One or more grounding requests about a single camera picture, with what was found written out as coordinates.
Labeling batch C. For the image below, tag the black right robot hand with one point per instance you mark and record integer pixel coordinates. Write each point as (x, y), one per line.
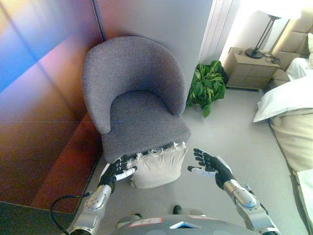
(215, 169)

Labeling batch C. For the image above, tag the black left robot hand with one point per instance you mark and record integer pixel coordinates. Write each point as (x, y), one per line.
(115, 171)

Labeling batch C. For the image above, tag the white fringed cushion pillow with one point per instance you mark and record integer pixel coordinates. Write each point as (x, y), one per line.
(159, 169)

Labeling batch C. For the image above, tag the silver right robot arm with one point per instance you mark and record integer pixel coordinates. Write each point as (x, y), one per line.
(247, 200)

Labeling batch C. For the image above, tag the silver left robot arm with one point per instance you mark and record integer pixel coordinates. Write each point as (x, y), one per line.
(94, 203)

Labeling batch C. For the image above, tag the white bed pillow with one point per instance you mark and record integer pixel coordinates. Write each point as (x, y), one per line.
(310, 46)

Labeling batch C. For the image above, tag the black right robot foot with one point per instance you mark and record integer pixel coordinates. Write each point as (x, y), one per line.
(177, 209)

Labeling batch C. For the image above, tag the grey robot torso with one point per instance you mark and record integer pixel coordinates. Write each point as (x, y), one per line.
(183, 226)

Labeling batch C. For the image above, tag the green leafy potted plant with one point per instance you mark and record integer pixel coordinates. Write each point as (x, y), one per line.
(207, 85)

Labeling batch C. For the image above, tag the grey fabric tub armchair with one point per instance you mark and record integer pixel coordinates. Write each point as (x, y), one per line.
(137, 80)

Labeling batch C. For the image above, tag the white bed duvet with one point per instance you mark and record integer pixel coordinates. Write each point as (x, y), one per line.
(283, 98)

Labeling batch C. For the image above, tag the beige nightstand with drawers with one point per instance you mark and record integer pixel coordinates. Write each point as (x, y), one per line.
(249, 71)

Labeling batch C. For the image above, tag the dark metal table lamp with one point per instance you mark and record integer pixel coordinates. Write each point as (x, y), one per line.
(262, 36)

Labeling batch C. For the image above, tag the beige upholstered headboard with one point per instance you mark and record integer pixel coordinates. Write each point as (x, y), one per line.
(291, 41)

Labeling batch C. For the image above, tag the white grooved door frame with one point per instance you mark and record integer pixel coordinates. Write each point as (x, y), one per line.
(217, 29)

